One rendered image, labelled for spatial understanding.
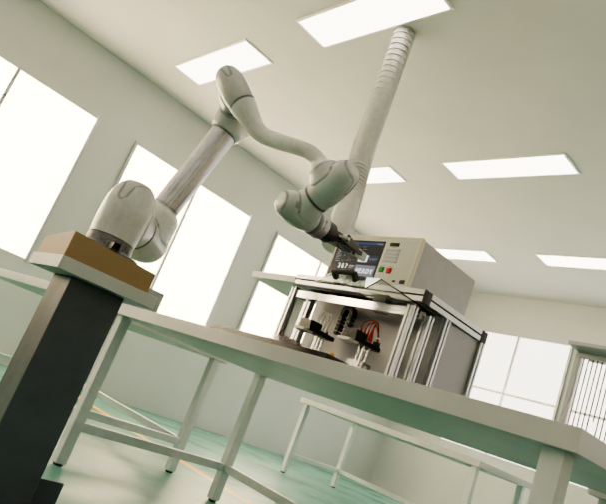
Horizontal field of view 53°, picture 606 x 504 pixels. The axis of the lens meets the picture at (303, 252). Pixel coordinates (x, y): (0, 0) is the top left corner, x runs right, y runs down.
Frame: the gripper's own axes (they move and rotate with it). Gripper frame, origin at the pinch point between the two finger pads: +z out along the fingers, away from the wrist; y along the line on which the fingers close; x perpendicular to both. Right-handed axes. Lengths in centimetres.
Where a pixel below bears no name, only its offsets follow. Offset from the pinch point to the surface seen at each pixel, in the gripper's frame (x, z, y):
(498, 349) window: 129, 640, -322
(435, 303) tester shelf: -8.9, 18.5, 25.3
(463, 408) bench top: -46, -25, 75
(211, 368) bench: -54, 68, -157
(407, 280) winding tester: -3.2, 13.9, 13.9
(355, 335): -28.6, 5.6, 6.8
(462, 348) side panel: -17, 43, 24
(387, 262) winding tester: 3.1, 14.0, 1.6
